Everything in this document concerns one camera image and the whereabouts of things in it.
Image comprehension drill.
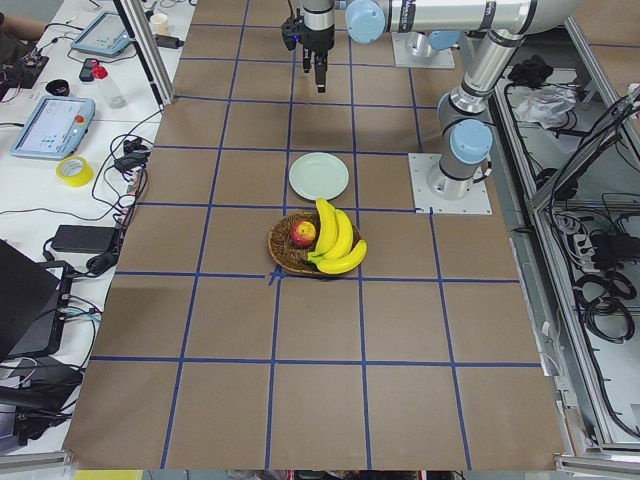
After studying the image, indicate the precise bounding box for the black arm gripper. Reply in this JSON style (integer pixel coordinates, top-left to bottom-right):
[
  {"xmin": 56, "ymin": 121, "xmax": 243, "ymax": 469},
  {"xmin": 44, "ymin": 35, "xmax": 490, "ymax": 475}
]
[{"xmin": 298, "ymin": 27, "xmax": 334, "ymax": 93}]

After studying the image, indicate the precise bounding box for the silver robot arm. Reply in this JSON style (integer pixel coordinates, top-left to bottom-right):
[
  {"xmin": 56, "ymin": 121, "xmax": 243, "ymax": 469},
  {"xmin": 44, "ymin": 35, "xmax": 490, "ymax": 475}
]
[
  {"xmin": 281, "ymin": 1, "xmax": 536, "ymax": 93},
  {"xmin": 427, "ymin": 1, "xmax": 579, "ymax": 201}
]

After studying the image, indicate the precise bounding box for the pale green plate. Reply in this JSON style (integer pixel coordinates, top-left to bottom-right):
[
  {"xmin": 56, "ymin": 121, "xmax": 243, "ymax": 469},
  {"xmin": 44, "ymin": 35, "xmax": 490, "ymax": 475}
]
[{"xmin": 289, "ymin": 152, "xmax": 350, "ymax": 200}]

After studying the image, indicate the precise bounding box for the paper cup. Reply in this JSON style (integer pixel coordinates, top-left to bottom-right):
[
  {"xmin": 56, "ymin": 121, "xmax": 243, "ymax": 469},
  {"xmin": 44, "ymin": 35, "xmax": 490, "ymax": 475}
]
[{"xmin": 150, "ymin": 13, "xmax": 169, "ymax": 35}]

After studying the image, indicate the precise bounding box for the red yellow apple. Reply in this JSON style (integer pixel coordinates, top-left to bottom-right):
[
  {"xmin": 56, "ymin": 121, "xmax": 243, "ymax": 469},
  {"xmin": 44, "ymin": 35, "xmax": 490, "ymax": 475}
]
[{"xmin": 290, "ymin": 220, "xmax": 317, "ymax": 249}]

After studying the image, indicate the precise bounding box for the yellow banana bunch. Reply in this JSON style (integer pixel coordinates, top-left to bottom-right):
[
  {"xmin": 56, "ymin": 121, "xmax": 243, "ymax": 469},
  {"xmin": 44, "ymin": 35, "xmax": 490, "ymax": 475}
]
[{"xmin": 307, "ymin": 198, "xmax": 368, "ymax": 275}]

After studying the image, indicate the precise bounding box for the clear bottle red cap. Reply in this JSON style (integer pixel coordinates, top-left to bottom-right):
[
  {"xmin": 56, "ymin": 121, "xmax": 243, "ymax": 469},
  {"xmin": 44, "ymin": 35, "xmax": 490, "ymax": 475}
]
[{"xmin": 91, "ymin": 62, "xmax": 127, "ymax": 109}]

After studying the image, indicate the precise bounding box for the woven wicker basket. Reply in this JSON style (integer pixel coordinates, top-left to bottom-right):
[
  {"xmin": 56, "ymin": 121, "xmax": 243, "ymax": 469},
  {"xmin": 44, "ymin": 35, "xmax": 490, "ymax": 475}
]
[{"xmin": 268, "ymin": 211, "xmax": 368, "ymax": 277}]

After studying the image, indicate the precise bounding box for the blue teach pendant far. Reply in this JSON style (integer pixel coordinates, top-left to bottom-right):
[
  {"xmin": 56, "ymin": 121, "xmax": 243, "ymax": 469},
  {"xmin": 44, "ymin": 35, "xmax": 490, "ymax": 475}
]
[{"xmin": 71, "ymin": 11, "xmax": 131, "ymax": 57}]

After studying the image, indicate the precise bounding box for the blue teach pendant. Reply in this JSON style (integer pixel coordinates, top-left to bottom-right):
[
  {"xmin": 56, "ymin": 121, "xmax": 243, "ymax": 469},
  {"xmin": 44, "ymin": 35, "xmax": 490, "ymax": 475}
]
[
  {"xmin": 11, "ymin": 96, "xmax": 96, "ymax": 160},
  {"xmin": 71, "ymin": 11, "xmax": 131, "ymax": 57}
]

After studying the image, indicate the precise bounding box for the crumpled white cloth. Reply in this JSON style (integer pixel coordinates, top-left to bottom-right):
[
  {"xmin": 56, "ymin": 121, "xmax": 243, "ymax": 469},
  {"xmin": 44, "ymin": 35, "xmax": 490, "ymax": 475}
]
[{"xmin": 515, "ymin": 86, "xmax": 577, "ymax": 129}]

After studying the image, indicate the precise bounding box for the blue teach pendant near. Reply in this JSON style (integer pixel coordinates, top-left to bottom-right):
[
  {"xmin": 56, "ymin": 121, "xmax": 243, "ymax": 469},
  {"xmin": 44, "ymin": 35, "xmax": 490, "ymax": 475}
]
[{"xmin": 11, "ymin": 96, "xmax": 96, "ymax": 160}]

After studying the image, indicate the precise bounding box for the yellow tape roll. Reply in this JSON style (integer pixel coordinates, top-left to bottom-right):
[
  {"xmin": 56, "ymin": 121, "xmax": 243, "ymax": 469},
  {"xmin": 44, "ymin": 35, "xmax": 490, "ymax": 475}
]
[{"xmin": 56, "ymin": 155, "xmax": 94, "ymax": 188}]

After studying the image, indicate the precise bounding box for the black power adapter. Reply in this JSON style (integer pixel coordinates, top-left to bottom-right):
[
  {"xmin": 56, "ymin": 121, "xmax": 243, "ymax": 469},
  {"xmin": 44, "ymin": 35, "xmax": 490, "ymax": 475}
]
[{"xmin": 51, "ymin": 225, "xmax": 116, "ymax": 254}]

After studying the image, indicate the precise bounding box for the black laptop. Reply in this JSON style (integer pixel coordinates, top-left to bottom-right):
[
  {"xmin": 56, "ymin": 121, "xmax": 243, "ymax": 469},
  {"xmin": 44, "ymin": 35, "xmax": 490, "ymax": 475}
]
[{"xmin": 1, "ymin": 242, "xmax": 72, "ymax": 361}]

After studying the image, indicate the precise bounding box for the aluminium frame post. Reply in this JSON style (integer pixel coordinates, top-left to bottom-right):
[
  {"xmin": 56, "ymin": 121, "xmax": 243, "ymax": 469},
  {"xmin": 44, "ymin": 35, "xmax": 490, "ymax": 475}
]
[{"xmin": 113, "ymin": 0, "xmax": 175, "ymax": 108}]

